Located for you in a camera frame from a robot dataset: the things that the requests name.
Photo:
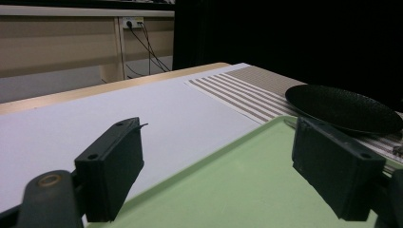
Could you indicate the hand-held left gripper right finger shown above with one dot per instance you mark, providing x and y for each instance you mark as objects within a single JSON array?
[{"x": 335, "y": 171}]

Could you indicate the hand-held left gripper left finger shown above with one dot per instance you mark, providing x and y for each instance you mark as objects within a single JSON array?
[{"x": 111, "y": 171}]

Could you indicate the black round plate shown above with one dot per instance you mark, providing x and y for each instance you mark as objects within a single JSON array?
[{"x": 342, "y": 107}]

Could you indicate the green plastic tray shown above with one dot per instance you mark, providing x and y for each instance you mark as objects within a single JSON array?
[{"x": 237, "y": 183}]

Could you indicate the white foam board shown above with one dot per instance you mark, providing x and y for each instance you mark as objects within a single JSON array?
[{"x": 126, "y": 104}]

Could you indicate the striped placemat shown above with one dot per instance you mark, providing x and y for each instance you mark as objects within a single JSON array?
[{"x": 240, "y": 91}]

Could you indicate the beige wooden desk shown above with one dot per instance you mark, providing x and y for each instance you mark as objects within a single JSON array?
[{"x": 57, "y": 47}]

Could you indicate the black curtain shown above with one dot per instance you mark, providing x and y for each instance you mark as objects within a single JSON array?
[{"x": 285, "y": 31}]

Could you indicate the white wall socket strip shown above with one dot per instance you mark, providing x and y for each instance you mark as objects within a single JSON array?
[{"x": 133, "y": 21}]

